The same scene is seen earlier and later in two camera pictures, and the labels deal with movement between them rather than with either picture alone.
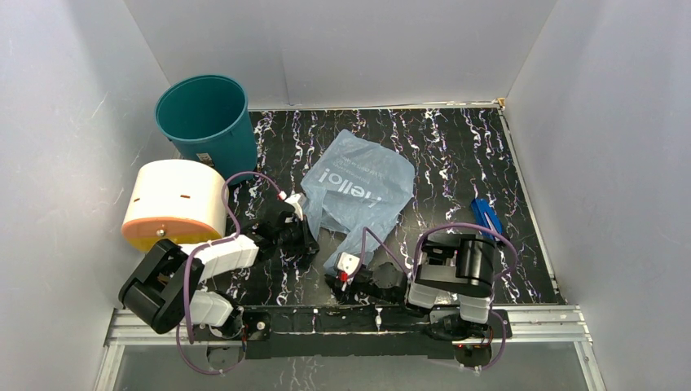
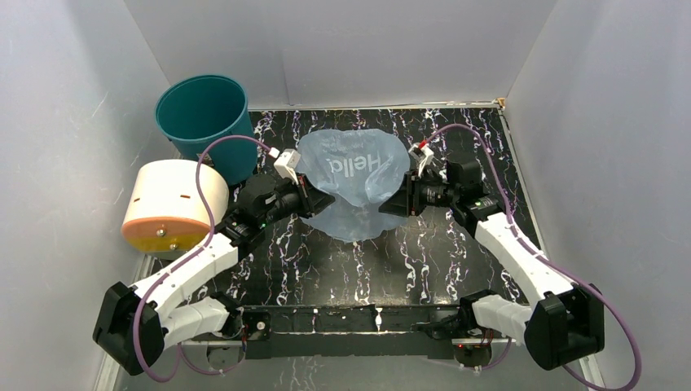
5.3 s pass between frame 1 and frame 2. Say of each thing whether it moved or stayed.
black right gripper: moved
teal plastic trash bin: stayed
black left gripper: moved
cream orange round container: stayed
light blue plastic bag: moved
